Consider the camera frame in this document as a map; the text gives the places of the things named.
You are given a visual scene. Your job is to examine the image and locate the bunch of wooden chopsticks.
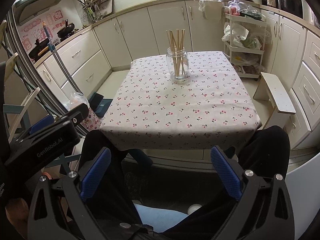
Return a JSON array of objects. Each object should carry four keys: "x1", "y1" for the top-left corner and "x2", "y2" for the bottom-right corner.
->
[{"x1": 166, "y1": 29, "x2": 187, "y2": 77}]

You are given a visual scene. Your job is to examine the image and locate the pink wall sticker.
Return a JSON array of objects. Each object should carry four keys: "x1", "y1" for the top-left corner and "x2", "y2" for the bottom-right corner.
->
[{"x1": 17, "y1": 10, "x2": 64, "y2": 53}]

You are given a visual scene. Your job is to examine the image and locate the cherry print tablecloth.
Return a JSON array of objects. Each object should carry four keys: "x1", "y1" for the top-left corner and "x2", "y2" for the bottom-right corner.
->
[{"x1": 99, "y1": 51, "x2": 262, "y2": 151}]

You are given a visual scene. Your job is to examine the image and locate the person's left hand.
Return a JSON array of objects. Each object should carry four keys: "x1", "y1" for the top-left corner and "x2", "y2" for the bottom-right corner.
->
[{"x1": 5, "y1": 197, "x2": 29, "y2": 229}]

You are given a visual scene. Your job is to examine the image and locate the wall rack with kitchen utensils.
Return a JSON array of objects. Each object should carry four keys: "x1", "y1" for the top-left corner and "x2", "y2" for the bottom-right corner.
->
[{"x1": 76, "y1": 0, "x2": 114, "y2": 23}]

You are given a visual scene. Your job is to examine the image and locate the person's black trousers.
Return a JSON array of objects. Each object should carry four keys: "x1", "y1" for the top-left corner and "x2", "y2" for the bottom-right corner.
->
[{"x1": 80, "y1": 125, "x2": 290, "y2": 240}]

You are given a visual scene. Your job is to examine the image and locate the white rolling cart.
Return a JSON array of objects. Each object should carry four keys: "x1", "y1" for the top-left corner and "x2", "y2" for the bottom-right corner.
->
[{"x1": 223, "y1": 12, "x2": 267, "y2": 80}]

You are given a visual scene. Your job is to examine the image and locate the black wok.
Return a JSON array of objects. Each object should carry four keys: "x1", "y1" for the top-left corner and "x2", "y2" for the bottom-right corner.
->
[{"x1": 28, "y1": 39, "x2": 50, "y2": 59}]

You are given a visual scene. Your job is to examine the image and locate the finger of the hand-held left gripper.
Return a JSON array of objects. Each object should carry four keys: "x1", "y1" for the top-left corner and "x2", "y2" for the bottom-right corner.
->
[
  {"x1": 54, "y1": 103, "x2": 90, "y2": 135},
  {"x1": 29, "y1": 116, "x2": 55, "y2": 135}
]

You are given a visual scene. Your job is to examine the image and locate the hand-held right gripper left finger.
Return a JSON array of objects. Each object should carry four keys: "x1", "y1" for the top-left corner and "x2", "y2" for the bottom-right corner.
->
[{"x1": 27, "y1": 147, "x2": 112, "y2": 240}]

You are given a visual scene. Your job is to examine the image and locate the beige folding rack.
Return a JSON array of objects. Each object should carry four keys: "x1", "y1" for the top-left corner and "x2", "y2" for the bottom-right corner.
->
[{"x1": 0, "y1": 20, "x2": 54, "y2": 155}]

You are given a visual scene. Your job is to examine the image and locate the white step stool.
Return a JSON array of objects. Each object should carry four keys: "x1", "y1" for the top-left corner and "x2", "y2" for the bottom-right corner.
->
[{"x1": 253, "y1": 72, "x2": 297, "y2": 130}]

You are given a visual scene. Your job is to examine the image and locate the clear glass jar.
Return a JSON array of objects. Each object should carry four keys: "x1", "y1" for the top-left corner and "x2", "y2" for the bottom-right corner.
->
[{"x1": 166, "y1": 47, "x2": 190, "y2": 81}]

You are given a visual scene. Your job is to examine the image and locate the cream kitchen base cabinets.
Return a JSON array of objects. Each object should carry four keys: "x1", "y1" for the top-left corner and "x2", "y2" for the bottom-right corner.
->
[{"x1": 34, "y1": 0, "x2": 320, "y2": 150}]

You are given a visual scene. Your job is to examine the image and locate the dark bathroom scale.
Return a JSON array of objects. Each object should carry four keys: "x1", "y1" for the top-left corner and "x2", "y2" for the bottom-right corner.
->
[{"x1": 89, "y1": 92, "x2": 113, "y2": 117}]

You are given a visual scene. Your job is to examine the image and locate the black rice cooker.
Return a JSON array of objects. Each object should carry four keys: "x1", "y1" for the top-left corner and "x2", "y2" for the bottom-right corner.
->
[{"x1": 280, "y1": 0, "x2": 303, "y2": 18}]

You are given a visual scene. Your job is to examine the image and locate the light blue seat cushion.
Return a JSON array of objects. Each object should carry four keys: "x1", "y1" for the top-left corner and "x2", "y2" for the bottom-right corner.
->
[{"x1": 134, "y1": 203, "x2": 188, "y2": 233}]

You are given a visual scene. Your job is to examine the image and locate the clear floral plastic bag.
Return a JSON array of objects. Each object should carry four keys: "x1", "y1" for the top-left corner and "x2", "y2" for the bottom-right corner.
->
[{"x1": 65, "y1": 92, "x2": 102, "y2": 130}]

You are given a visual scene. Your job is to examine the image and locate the white plastic bags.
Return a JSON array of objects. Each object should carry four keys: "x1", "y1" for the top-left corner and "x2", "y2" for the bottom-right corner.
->
[{"x1": 221, "y1": 22, "x2": 250, "y2": 48}]

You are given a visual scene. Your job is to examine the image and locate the black cooking pot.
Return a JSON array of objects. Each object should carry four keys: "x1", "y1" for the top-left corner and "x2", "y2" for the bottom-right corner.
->
[{"x1": 57, "y1": 19, "x2": 75, "y2": 39}]

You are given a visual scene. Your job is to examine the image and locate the white hanging waste bin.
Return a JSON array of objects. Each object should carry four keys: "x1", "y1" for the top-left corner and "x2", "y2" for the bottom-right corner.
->
[{"x1": 199, "y1": 0, "x2": 224, "y2": 23}]

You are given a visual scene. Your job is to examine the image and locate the grey range hood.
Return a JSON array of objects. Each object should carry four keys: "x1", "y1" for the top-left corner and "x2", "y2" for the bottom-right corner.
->
[{"x1": 12, "y1": 0, "x2": 80, "y2": 27}]

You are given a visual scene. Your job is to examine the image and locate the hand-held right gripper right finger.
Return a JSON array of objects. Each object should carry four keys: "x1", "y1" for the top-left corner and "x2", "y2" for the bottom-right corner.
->
[{"x1": 210, "y1": 146, "x2": 296, "y2": 240}]

